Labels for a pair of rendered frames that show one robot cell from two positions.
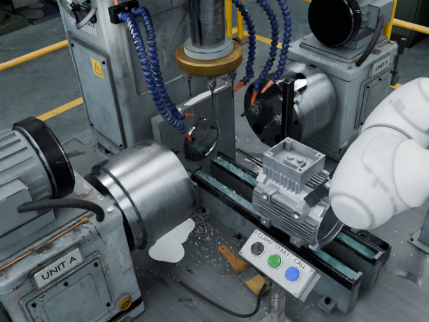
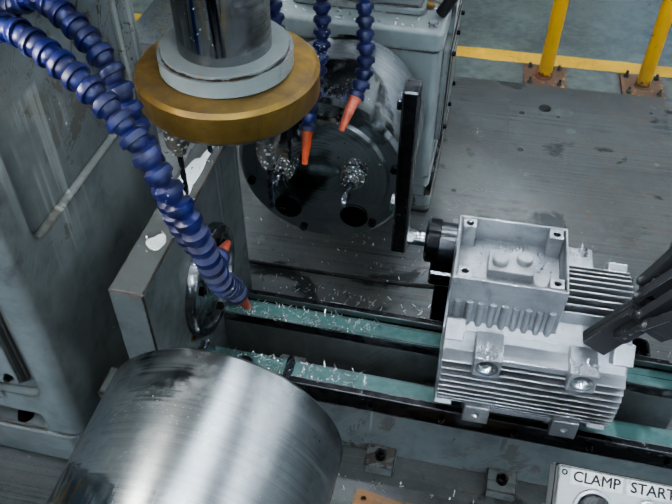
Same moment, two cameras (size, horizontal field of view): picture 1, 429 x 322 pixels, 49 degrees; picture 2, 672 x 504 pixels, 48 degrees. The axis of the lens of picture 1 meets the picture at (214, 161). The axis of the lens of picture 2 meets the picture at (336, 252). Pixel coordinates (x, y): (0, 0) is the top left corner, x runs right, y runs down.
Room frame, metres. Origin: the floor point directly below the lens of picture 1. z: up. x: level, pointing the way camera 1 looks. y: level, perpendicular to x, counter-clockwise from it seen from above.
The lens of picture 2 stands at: (0.59, 0.30, 1.72)
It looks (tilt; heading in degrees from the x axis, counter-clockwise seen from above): 45 degrees down; 323
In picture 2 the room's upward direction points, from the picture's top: straight up
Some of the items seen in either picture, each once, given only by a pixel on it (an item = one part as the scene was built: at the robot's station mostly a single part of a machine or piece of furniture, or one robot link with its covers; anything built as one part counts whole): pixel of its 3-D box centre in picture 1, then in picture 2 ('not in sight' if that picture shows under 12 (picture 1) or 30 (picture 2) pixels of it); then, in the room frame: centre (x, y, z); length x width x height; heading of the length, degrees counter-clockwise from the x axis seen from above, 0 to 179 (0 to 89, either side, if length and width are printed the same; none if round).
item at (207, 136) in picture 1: (203, 139); (213, 279); (1.21, 0.03, 1.01); 0.15 x 0.02 x 0.15; 131
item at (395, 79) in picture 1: (388, 62); not in sight; (1.54, -0.65, 1.07); 0.08 x 0.07 x 0.20; 41
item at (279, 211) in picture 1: (303, 199); (528, 333); (0.91, -0.23, 1.01); 0.20 x 0.19 x 0.19; 42
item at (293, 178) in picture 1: (293, 165); (506, 274); (0.94, -0.20, 1.11); 0.12 x 0.11 x 0.07; 42
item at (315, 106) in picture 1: (294, 102); (339, 125); (1.36, -0.28, 1.04); 0.41 x 0.25 x 0.25; 131
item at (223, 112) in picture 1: (191, 142); (171, 293); (1.26, 0.07, 0.97); 0.30 x 0.11 x 0.34; 131
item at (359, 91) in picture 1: (339, 87); (370, 67); (1.53, -0.48, 0.99); 0.35 x 0.31 x 0.37; 131
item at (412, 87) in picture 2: (287, 119); (406, 173); (1.13, -0.22, 1.12); 0.04 x 0.03 x 0.26; 41
